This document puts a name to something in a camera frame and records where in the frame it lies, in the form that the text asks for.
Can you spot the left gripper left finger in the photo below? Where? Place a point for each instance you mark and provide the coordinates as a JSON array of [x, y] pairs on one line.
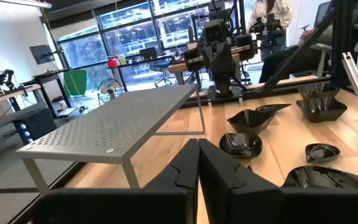
[[166, 205]]

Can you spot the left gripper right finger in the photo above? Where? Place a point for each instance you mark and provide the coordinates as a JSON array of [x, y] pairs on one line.
[[244, 205]]

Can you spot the black wavy round mini plate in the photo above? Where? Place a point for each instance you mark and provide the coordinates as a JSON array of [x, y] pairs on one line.
[[240, 146]]

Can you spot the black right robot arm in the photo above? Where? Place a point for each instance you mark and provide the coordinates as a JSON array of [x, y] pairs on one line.
[[224, 81]]

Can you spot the black background robot arm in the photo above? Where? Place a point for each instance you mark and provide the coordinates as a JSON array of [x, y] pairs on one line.
[[272, 26], [6, 76]]

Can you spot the person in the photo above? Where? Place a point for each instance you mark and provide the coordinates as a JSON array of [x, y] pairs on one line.
[[278, 9], [286, 54]]

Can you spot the grey office chair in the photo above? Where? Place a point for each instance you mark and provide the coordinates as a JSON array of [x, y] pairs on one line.
[[322, 47]]

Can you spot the black desktop monitor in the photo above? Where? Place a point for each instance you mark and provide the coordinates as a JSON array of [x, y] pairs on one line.
[[148, 53]]

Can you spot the grey perforated metal riser shelf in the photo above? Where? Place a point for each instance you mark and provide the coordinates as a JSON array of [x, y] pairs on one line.
[[104, 124]]

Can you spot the silver aluminium extrusion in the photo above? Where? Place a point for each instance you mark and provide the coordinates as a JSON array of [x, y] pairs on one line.
[[354, 74]]

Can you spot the green bottle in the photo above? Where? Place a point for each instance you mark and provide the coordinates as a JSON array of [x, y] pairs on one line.
[[122, 59]]

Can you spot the small floor fan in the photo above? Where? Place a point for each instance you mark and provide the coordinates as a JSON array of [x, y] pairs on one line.
[[109, 87]]

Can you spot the red container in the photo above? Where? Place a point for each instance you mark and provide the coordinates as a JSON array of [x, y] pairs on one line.
[[113, 63]]

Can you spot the black computer tower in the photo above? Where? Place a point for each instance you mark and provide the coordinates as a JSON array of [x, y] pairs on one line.
[[39, 124]]

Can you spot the green board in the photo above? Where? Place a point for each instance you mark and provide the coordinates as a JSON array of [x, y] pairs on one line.
[[75, 82]]

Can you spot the black standing desk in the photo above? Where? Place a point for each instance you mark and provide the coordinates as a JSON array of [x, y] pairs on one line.
[[47, 75]]

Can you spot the wooden top desk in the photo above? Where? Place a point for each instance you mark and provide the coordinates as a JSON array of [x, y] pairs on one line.
[[8, 93]]

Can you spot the long ceiling light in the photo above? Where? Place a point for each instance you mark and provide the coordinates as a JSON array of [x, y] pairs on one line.
[[26, 3]]

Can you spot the black aluminium rig frame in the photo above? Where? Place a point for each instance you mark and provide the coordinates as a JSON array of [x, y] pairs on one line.
[[342, 37]]

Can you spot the black wall-mounted monitor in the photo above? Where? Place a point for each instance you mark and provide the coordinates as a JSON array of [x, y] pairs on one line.
[[42, 53]]

